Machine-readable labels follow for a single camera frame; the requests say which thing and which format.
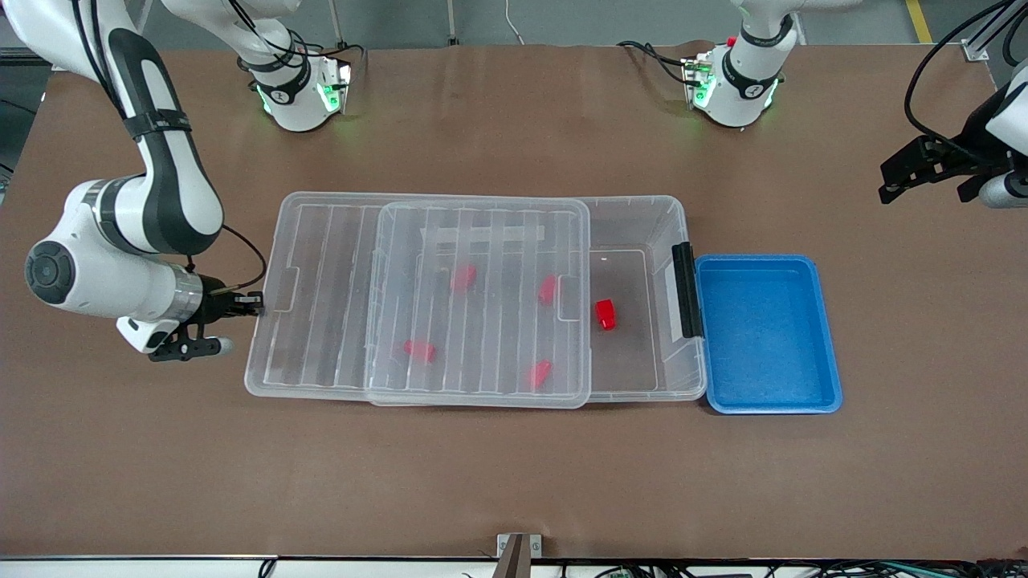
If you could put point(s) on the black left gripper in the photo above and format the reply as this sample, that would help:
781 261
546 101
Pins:
969 143

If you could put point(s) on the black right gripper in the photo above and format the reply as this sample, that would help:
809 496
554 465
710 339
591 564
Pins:
214 306

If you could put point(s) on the clear plastic box lid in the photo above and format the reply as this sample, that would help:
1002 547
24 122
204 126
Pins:
321 321

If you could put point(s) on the red block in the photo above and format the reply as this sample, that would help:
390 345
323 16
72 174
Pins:
548 290
419 350
540 374
463 277
605 314

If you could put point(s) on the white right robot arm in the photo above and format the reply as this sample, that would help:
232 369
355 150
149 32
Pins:
177 193

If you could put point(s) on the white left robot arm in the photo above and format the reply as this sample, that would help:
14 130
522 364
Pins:
739 96

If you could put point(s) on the clear plastic storage box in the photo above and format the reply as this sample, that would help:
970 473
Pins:
634 361

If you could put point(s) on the blue plastic tray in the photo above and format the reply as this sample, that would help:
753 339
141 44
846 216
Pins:
771 353

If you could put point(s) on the brown table cover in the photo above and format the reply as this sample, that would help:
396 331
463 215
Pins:
514 482

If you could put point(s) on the aluminium frame profile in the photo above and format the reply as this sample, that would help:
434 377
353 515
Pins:
974 50
16 54

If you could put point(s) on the thin metal post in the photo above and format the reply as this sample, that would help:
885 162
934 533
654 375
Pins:
335 22
451 22

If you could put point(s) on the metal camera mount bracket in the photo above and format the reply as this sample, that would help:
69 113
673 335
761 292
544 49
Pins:
518 558

